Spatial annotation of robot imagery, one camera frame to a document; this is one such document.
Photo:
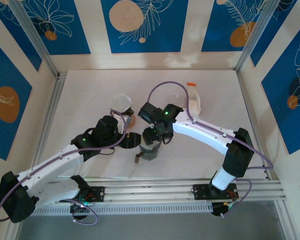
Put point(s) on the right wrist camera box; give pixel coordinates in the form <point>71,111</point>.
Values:
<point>149,112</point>

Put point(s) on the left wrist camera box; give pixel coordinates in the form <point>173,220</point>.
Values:
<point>107,126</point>

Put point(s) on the black arm base unit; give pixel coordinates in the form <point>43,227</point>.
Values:
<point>80,211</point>
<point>221,210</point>

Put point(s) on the clear plastic cup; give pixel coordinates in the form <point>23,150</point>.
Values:
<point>175,100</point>

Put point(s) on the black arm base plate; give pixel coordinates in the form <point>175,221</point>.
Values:
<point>202,192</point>
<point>97,193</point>

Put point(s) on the orange transparent jug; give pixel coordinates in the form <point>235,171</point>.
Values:
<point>132,121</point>

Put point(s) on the aluminium frame post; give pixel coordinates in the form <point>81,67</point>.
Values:
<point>35,32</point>
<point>255,32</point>

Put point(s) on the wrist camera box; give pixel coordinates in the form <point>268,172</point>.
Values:
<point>107,126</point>
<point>149,112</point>

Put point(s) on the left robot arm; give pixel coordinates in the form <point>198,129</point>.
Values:
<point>47,165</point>

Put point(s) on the aluminium side rail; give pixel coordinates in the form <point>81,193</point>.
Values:
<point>56,100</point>

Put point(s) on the aluminium frame rail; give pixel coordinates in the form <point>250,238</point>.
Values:
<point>152,192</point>

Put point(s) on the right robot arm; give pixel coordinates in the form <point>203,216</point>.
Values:
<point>202,132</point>

